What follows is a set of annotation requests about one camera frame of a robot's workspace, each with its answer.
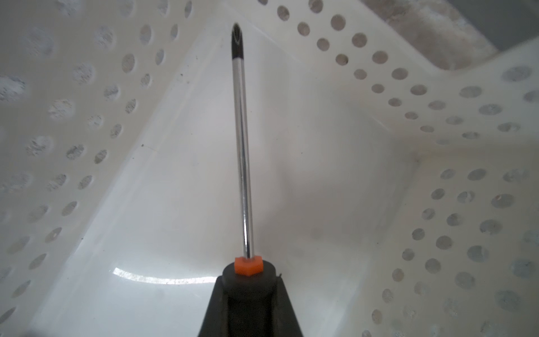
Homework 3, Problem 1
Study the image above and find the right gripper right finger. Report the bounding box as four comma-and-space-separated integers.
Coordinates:
273, 276, 303, 337

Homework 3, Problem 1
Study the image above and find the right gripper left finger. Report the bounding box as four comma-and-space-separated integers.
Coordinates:
198, 276, 228, 337

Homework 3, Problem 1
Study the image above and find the white perforated plastic bin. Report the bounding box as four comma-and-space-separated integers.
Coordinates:
1, 1, 538, 336

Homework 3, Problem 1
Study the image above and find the orange black handled screwdriver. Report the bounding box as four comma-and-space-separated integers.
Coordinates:
222, 23, 278, 336

